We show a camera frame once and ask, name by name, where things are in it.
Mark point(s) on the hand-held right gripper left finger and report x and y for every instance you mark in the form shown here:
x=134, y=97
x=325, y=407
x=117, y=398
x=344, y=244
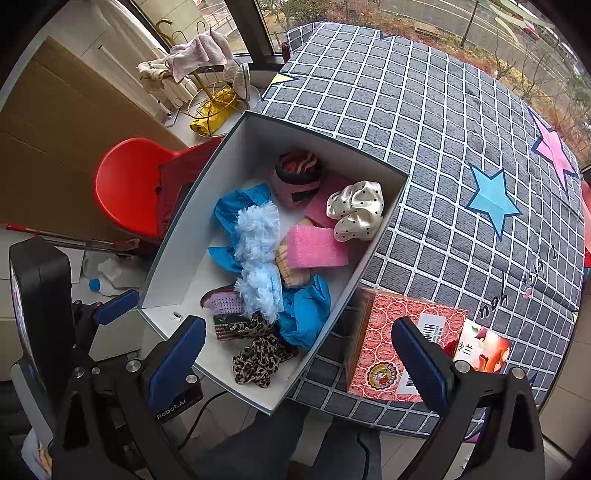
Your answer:
x=178, y=355

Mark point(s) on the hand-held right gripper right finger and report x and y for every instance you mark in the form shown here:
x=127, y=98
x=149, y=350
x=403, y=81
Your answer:
x=422, y=364

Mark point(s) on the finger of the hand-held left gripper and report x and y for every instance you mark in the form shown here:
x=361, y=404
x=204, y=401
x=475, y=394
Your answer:
x=115, y=302
x=178, y=401

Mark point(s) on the purple knitted sock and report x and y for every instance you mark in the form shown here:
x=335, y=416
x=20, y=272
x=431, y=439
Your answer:
x=224, y=309

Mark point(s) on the leopard print scrunchie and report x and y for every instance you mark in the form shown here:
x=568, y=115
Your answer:
x=261, y=355

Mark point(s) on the light blue fluffy cloth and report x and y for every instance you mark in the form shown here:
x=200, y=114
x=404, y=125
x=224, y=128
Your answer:
x=258, y=258

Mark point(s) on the tan sock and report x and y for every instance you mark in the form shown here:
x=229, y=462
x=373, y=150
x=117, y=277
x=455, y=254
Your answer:
x=290, y=271

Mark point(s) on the thick pink foam block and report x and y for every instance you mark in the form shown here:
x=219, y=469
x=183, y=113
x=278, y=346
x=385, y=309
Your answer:
x=314, y=247

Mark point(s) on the white polka dot scrunchie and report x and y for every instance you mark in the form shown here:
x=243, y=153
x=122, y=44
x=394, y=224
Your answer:
x=355, y=207

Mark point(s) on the thin pink foam slab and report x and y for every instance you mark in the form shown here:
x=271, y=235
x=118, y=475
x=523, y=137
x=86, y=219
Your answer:
x=323, y=201

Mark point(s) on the pink black striped sock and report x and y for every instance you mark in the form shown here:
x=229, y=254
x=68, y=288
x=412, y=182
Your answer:
x=295, y=180

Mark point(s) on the grey-green storage box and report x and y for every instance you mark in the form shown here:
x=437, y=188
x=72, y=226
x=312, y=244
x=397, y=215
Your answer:
x=268, y=138

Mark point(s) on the white bottle blue cap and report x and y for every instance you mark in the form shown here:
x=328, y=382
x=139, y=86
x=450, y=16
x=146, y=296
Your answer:
x=99, y=284

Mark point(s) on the red patterned carton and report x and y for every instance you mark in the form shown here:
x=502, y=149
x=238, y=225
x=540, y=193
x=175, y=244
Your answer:
x=392, y=341

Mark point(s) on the white orange snack box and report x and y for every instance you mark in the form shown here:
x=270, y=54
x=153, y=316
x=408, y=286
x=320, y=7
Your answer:
x=485, y=350

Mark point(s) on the person's left leg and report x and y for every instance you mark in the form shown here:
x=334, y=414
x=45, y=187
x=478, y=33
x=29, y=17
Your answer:
x=258, y=443

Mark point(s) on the person's leg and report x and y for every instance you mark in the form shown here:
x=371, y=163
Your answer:
x=258, y=443
x=346, y=454

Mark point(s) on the person's right leg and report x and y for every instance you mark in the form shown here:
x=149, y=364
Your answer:
x=346, y=454

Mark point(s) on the red plastic chair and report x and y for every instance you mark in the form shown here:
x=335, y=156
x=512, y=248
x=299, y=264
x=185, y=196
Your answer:
x=129, y=184

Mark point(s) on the dark red garment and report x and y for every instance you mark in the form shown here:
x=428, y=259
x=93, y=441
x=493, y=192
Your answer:
x=184, y=184

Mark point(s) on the brown cardboard sheet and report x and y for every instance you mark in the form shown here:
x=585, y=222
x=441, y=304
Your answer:
x=55, y=138

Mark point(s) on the yellow folded umbrella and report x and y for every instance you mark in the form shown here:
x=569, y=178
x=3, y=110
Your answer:
x=214, y=113

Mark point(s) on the grey checked star quilt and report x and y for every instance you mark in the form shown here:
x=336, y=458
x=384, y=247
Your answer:
x=415, y=138

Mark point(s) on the beige towel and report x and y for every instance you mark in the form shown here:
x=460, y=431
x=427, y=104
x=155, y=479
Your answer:
x=152, y=74

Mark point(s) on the grey white cloth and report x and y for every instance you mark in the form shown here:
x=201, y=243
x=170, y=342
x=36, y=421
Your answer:
x=240, y=81

